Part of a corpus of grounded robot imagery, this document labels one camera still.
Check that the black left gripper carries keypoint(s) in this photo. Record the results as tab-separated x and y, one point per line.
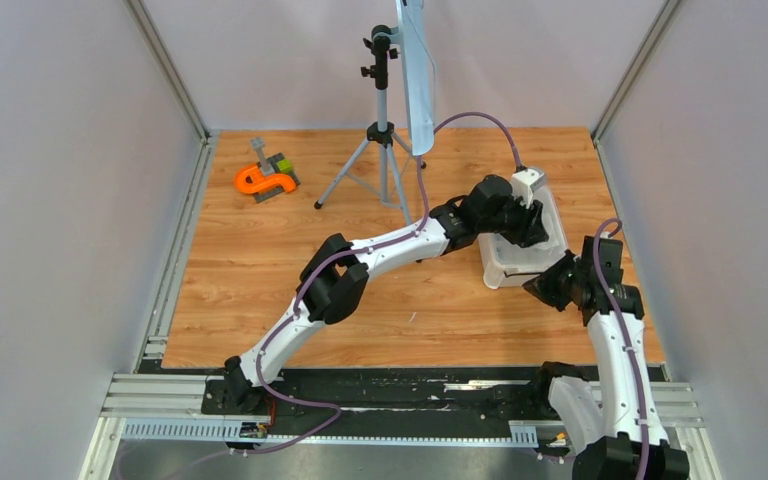
530	225

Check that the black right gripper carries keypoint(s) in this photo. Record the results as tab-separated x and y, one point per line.
541	283

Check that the white plastic box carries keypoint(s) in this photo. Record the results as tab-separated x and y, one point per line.
507	265

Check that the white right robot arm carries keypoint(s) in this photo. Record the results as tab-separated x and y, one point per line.
618	435

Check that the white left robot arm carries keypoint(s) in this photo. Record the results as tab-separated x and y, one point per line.
333	282

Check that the grey tripod stand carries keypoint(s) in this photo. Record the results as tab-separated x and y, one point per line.
393	151

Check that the white tablet panel on tripod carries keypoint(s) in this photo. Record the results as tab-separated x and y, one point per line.
418	72

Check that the orange grey toy fixture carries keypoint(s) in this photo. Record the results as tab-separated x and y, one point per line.
268	177

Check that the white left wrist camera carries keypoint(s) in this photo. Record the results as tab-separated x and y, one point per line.
526	186

